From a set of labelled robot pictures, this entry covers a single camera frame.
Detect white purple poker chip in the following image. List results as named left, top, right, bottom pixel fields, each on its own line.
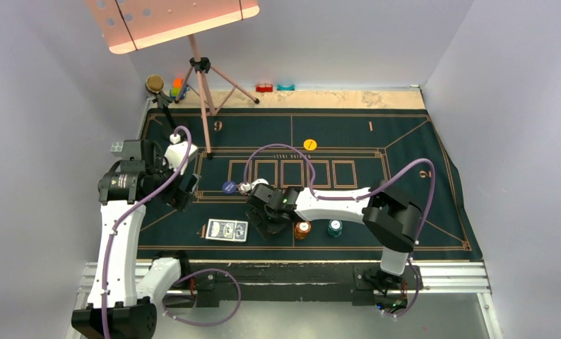
left=237, top=182, right=252, bottom=196

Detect orange chip stack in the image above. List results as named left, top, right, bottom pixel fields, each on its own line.
left=294, top=221, right=312, bottom=240

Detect teal chip stack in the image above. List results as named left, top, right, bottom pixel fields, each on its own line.
left=327, top=220, right=343, bottom=237

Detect yellow round button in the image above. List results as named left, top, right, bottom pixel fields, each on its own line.
left=303, top=138, right=318, bottom=151

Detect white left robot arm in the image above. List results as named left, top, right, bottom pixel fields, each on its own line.
left=71, top=137, right=201, bottom=338

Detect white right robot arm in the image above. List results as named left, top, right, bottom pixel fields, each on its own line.
left=238, top=179, right=423, bottom=287

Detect blue playing card deck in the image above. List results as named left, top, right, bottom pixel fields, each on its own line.
left=205, top=219, right=249, bottom=242

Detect blue round dealer button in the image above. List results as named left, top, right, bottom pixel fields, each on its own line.
left=222, top=180, right=237, bottom=194

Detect grey lego brick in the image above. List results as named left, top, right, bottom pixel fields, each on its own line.
left=110, top=141, right=124, bottom=157

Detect green poker table mat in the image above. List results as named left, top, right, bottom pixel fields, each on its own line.
left=138, top=108, right=483, bottom=261

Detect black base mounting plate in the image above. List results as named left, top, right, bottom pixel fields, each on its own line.
left=167, top=259, right=424, bottom=310

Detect orange green toy blocks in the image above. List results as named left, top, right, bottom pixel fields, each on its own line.
left=169, top=78, right=189, bottom=100

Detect small microphone on stand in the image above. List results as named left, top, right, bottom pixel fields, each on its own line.
left=145, top=74, right=177, bottom=138

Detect red toy block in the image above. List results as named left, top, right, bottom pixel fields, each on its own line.
left=255, top=83, right=274, bottom=93

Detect cyan toy block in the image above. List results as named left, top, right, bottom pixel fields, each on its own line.
left=276, top=83, right=295, bottom=91

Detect pink music stand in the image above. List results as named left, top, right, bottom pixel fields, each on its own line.
left=84, top=0, right=261, bottom=160

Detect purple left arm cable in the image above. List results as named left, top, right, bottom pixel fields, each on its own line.
left=100, top=125, right=242, bottom=339

